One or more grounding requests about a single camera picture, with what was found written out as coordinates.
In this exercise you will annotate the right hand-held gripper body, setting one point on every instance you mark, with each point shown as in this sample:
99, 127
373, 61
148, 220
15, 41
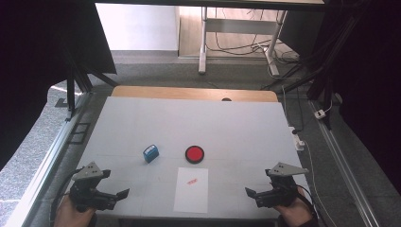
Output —
282, 192

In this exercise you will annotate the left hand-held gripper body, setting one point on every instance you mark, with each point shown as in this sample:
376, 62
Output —
88, 195

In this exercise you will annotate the blue stamp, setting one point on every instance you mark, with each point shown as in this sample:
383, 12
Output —
151, 153

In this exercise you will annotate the round red ink pad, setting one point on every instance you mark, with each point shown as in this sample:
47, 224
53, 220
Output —
194, 154

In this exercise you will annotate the person's right hand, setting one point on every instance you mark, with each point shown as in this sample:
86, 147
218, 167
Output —
296, 216

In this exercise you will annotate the person's left hand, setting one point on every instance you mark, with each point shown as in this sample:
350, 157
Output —
72, 219

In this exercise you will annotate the white power strip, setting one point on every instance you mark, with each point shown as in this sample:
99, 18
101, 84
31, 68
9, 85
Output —
298, 142

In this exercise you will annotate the white paper sheet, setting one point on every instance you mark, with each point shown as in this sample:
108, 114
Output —
191, 198

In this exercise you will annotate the white table mat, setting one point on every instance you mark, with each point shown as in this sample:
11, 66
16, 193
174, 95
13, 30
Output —
220, 126

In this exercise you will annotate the white adapter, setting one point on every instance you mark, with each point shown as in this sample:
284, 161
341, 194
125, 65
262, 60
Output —
320, 114

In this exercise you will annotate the black metal stand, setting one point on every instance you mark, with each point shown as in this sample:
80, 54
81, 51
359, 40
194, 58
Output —
321, 85
71, 91

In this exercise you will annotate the black curtain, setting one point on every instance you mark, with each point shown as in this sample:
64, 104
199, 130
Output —
372, 78
31, 63

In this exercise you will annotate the aluminium floor rail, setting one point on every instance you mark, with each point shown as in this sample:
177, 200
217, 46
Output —
41, 170
343, 170

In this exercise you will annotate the white metal desk frame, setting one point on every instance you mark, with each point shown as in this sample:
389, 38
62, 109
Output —
239, 26

